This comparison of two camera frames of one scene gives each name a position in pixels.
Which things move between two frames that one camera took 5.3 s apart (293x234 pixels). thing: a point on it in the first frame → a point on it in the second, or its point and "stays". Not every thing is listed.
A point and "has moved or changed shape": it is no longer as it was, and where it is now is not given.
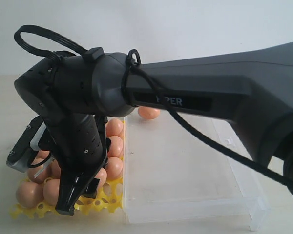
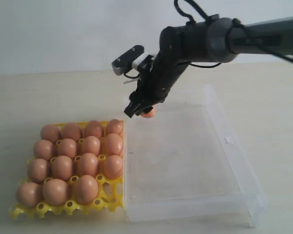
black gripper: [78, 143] → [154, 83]
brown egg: [114, 127] stays
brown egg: [114, 168] stays
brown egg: [102, 175] has moved or changed shape
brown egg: [51, 190] stays
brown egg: [29, 194] stays
